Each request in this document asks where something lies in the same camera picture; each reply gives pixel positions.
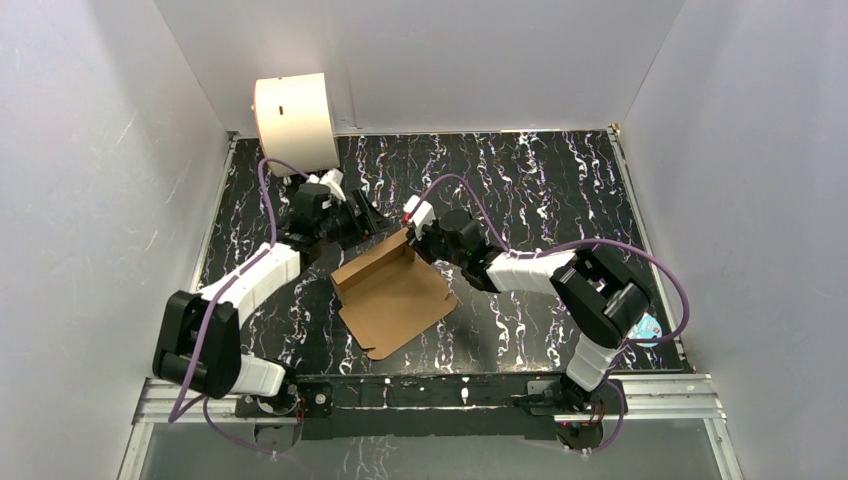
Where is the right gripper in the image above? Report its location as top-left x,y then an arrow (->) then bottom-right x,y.
405,219 -> 466,270

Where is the brown cardboard box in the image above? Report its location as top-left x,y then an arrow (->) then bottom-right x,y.
330,229 -> 458,361

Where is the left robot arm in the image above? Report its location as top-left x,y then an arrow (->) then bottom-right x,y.
152,183 -> 389,416

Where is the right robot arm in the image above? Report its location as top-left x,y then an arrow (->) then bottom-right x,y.
403,201 -> 651,414

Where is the cream cylindrical wooden box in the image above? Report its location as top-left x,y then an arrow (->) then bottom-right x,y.
252,73 -> 340,178

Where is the blue white packaged item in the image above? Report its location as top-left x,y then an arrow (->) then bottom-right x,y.
627,313 -> 664,348

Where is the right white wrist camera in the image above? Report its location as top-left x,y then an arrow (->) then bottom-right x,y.
402,195 -> 435,237

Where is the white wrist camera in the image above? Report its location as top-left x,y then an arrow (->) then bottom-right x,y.
402,195 -> 435,237
306,169 -> 346,202

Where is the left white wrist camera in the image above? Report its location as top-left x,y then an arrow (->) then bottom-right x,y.
306,169 -> 346,202

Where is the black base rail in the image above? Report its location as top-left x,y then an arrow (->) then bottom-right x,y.
236,372 -> 628,446

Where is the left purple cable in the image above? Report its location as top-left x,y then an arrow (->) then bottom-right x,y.
166,157 -> 319,458

